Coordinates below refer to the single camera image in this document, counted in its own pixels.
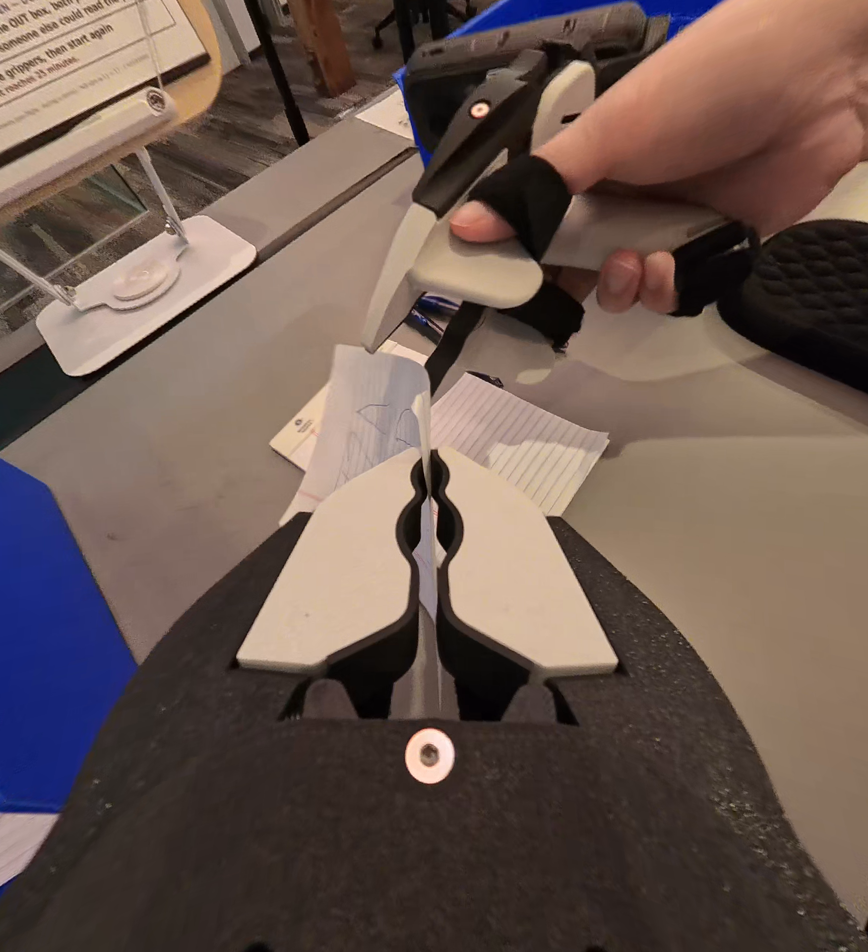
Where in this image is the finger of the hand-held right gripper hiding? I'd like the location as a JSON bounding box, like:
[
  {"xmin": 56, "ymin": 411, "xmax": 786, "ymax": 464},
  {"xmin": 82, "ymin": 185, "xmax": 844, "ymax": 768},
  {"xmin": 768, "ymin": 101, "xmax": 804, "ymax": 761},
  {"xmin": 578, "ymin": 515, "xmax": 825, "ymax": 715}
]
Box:
[
  {"xmin": 363, "ymin": 202, "xmax": 440, "ymax": 357},
  {"xmin": 425, "ymin": 301, "xmax": 489, "ymax": 397}
]

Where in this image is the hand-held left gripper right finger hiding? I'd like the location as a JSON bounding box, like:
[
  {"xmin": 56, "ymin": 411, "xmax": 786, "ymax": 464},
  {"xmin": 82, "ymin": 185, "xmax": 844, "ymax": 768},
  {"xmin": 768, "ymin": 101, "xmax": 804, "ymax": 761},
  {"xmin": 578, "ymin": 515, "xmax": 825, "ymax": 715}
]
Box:
[{"xmin": 433, "ymin": 445, "xmax": 621, "ymax": 684}]

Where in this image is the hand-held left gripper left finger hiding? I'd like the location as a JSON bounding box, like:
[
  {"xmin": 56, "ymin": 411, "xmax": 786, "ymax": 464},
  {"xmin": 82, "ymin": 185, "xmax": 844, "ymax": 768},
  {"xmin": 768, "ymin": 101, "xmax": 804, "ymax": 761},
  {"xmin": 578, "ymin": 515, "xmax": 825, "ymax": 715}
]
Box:
[{"xmin": 235, "ymin": 446, "xmax": 432, "ymax": 678}]

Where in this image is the blue plastic bin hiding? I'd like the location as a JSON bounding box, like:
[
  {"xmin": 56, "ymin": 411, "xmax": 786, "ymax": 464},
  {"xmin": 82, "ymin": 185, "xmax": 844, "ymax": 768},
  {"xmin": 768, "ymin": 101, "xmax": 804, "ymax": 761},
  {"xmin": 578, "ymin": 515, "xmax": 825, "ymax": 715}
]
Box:
[
  {"xmin": 0, "ymin": 427, "xmax": 139, "ymax": 952},
  {"xmin": 393, "ymin": 0, "xmax": 684, "ymax": 168}
]

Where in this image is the white lined notepad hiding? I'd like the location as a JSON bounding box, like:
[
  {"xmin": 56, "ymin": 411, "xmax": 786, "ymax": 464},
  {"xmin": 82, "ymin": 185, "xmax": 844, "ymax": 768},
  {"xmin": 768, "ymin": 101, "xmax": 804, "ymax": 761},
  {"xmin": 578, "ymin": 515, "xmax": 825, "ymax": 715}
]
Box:
[{"xmin": 269, "ymin": 372, "xmax": 611, "ymax": 519}]

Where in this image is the torn written notepad sheet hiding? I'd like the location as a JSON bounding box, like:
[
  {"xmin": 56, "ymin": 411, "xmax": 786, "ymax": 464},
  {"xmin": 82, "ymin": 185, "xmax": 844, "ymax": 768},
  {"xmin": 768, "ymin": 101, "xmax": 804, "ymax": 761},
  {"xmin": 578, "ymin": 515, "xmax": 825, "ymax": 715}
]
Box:
[{"xmin": 296, "ymin": 342, "xmax": 451, "ymax": 715}]

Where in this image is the person's right hand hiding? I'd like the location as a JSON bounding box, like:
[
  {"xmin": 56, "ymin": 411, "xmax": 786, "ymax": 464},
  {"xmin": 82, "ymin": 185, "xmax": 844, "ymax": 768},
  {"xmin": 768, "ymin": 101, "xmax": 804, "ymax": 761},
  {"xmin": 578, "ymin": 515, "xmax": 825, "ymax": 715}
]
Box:
[{"xmin": 449, "ymin": 0, "xmax": 868, "ymax": 315}]

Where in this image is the white printed paper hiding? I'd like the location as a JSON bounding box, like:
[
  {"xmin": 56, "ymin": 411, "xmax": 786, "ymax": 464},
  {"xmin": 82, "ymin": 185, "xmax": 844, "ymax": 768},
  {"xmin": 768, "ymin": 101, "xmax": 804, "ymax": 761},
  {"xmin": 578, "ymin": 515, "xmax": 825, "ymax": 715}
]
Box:
[{"xmin": 354, "ymin": 91, "xmax": 414, "ymax": 141}]

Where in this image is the black metal pole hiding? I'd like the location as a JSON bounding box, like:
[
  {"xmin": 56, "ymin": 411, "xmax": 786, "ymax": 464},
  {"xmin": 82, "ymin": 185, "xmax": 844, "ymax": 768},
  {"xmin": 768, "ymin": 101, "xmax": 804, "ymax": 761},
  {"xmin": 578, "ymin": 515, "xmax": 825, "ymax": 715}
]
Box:
[{"xmin": 244, "ymin": 0, "xmax": 312, "ymax": 147}]

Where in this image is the instruction board on white stand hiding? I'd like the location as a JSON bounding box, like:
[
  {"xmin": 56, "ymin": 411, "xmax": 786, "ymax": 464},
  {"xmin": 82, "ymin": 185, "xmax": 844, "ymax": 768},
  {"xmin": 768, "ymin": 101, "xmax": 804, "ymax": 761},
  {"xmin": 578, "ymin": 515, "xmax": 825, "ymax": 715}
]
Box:
[{"xmin": 0, "ymin": 0, "xmax": 258, "ymax": 378}]

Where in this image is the black quilted pad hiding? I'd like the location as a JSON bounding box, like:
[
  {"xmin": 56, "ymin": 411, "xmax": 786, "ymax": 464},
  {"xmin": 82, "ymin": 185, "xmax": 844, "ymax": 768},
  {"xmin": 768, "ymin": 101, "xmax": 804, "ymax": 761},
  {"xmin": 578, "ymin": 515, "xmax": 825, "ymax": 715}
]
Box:
[{"xmin": 717, "ymin": 218, "xmax": 868, "ymax": 412}]

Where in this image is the lined paper sheet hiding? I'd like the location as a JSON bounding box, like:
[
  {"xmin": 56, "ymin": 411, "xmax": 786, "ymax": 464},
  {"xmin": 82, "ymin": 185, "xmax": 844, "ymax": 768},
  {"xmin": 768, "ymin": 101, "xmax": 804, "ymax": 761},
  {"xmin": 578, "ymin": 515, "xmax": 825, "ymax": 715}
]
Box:
[{"xmin": 0, "ymin": 692, "xmax": 61, "ymax": 893}]

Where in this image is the wooden post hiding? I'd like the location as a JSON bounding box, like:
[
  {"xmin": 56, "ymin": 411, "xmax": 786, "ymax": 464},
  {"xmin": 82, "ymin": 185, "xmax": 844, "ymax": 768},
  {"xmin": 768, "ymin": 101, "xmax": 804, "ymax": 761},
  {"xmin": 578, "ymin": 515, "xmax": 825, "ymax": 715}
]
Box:
[{"xmin": 287, "ymin": 0, "xmax": 357, "ymax": 99}]

